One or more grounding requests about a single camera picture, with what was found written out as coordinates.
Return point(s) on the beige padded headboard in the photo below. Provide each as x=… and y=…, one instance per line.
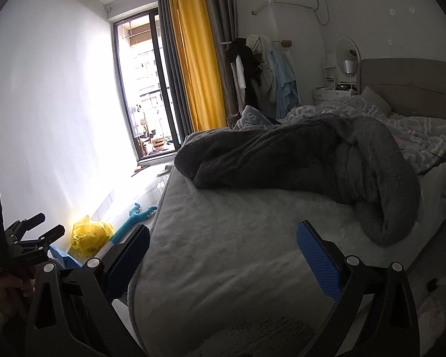
x=416, y=85

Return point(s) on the black hanging garment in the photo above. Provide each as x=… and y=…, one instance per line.
x=245, y=59

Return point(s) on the yellow curtain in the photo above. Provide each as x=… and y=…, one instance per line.
x=197, y=55

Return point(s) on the beige pillow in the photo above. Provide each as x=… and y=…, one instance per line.
x=375, y=100

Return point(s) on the white hanging coat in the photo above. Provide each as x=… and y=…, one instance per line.
x=267, y=74

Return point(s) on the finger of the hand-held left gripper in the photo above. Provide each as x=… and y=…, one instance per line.
x=28, y=224
x=46, y=240

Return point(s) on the person's left hand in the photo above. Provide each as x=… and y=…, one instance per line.
x=3, y=293

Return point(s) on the white dresser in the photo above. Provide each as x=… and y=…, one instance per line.
x=327, y=95

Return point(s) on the light blue hanging garment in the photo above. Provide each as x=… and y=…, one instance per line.
x=286, y=85

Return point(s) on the white shelf organiser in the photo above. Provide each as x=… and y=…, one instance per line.
x=330, y=68

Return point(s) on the dark grey fleece blanket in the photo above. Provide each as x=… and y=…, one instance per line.
x=282, y=156

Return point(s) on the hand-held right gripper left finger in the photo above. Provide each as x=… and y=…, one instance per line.
x=128, y=264

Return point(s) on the silver table lamp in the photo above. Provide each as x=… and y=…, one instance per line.
x=349, y=66

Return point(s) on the blue printed bag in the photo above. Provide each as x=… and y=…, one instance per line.
x=63, y=258

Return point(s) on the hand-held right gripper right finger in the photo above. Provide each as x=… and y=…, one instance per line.
x=319, y=264

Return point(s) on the small grey furry item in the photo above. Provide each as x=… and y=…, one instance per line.
x=233, y=121

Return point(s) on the pale green slipper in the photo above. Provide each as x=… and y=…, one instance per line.
x=166, y=169

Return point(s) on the black framed glass door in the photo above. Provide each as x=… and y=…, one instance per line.
x=163, y=81

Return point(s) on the dark grey fuzzy cloth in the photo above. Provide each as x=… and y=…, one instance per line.
x=260, y=336

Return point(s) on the yellow plastic bag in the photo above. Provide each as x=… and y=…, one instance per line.
x=91, y=236

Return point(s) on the blue patterned duvet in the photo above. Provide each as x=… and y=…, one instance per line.
x=423, y=134

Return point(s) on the round white mirror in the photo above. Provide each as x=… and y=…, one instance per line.
x=347, y=48

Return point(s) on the blue printed towel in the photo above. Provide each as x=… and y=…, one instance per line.
x=252, y=117

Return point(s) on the wooden clothes rack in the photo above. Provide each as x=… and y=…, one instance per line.
x=285, y=44

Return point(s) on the small black item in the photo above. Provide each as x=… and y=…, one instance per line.
x=433, y=284

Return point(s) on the grey curtain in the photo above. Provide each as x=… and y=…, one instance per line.
x=223, y=18
x=171, y=63

